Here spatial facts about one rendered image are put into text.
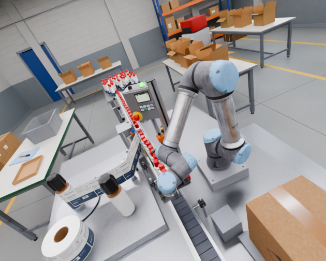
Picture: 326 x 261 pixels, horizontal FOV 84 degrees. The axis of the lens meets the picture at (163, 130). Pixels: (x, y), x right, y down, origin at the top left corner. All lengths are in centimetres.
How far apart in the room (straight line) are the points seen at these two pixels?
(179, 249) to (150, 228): 17
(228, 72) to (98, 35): 792
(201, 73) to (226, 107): 18
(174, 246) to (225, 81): 80
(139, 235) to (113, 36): 794
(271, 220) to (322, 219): 13
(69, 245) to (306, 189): 102
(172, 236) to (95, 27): 806
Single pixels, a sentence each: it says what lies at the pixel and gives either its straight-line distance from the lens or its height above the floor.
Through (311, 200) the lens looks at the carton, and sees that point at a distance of 79.
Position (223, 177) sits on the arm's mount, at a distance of 111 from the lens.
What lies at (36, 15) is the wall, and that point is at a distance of 883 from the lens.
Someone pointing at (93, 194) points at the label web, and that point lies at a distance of 132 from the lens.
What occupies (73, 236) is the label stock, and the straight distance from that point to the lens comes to 110.
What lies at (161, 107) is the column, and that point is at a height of 134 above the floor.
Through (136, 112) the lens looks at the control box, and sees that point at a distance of 102.
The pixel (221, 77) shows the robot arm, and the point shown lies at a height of 150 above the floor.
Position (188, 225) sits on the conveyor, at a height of 88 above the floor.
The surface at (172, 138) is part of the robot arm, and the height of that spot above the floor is 128.
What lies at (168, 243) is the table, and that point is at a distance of 106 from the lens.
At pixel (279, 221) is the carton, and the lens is 73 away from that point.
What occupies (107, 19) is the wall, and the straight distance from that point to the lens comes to 848.
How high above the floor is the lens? 176
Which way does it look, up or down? 32 degrees down
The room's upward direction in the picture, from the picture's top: 22 degrees counter-clockwise
